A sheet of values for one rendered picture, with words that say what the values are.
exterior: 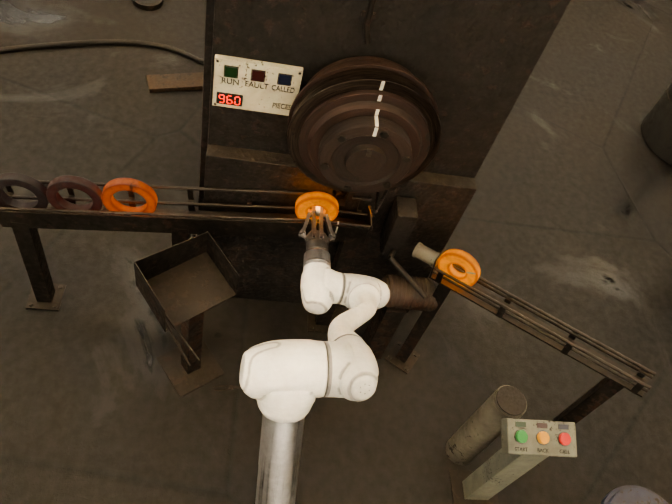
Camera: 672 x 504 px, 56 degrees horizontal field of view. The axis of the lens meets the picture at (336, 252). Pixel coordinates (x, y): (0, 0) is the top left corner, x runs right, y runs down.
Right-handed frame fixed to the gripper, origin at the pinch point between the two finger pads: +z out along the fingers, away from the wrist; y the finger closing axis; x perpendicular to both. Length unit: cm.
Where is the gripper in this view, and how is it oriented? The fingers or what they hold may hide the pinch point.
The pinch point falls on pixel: (317, 205)
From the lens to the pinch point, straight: 221.9
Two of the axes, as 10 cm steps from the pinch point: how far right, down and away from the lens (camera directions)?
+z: -0.1, -8.3, 5.6
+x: 1.9, -5.5, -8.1
